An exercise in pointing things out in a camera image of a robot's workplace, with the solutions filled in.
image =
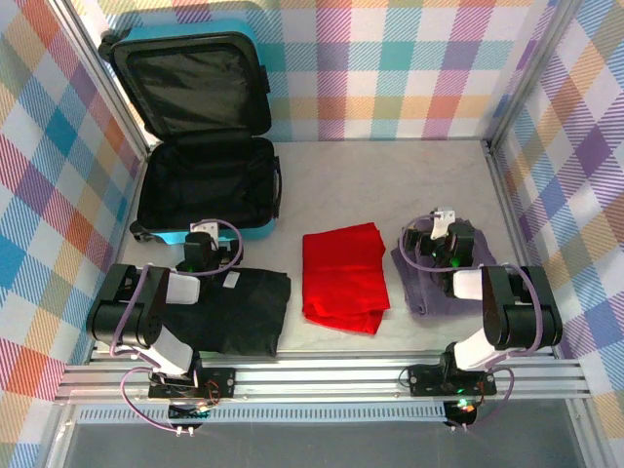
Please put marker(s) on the purple garment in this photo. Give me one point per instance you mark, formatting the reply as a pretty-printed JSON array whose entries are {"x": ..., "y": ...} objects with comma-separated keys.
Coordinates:
[{"x": 424, "y": 292}]

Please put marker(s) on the black garment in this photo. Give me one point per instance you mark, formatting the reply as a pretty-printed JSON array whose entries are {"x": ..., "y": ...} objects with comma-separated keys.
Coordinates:
[{"x": 244, "y": 312}]

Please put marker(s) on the blue hard-shell suitcase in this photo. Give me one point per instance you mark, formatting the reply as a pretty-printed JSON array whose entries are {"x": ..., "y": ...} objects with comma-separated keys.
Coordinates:
[{"x": 205, "y": 180}]

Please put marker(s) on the red garment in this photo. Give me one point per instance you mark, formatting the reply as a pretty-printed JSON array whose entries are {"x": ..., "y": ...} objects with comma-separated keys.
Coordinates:
[{"x": 341, "y": 273}]

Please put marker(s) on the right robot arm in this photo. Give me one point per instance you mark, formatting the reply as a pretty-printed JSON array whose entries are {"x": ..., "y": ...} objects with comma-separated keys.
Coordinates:
[{"x": 517, "y": 317}]

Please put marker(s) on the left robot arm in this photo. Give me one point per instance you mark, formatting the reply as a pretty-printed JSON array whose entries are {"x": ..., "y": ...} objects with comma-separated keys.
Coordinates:
[{"x": 122, "y": 317}]

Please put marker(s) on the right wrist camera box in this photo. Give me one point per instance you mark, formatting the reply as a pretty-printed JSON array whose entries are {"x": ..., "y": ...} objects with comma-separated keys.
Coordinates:
[{"x": 441, "y": 226}]

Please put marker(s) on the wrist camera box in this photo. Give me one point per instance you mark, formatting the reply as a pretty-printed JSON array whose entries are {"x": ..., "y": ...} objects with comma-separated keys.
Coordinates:
[
  {"x": 441, "y": 226},
  {"x": 205, "y": 228}
]

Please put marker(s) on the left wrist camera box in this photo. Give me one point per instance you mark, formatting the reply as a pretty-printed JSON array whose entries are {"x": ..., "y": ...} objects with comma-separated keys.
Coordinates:
[{"x": 205, "y": 228}]

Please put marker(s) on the aluminium side rail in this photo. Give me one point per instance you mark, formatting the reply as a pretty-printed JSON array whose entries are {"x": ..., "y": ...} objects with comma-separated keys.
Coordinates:
[
  {"x": 128, "y": 219},
  {"x": 512, "y": 219}
]

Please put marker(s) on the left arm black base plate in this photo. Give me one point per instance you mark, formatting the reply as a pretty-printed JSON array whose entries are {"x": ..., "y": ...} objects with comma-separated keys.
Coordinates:
[{"x": 222, "y": 382}]

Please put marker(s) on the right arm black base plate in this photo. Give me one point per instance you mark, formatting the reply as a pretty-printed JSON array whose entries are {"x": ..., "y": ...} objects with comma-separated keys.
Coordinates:
[{"x": 424, "y": 380}]

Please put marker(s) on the aluminium mounting rail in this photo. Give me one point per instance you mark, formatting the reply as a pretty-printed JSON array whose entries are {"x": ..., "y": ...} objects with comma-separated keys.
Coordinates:
[{"x": 317, "y": 382}]

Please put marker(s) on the aluminium frame post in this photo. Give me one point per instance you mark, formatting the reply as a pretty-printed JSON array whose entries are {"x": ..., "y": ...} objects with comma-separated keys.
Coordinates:
[
  {"x": 114, "y": 97},
  {"x": 529, "y": 73}
]

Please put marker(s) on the aluminium frame strut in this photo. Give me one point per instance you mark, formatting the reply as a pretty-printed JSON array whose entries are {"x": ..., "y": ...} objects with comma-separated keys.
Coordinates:
[
  {"x": 58, "y": 439},
  {"x": 595, "y": 439}
]

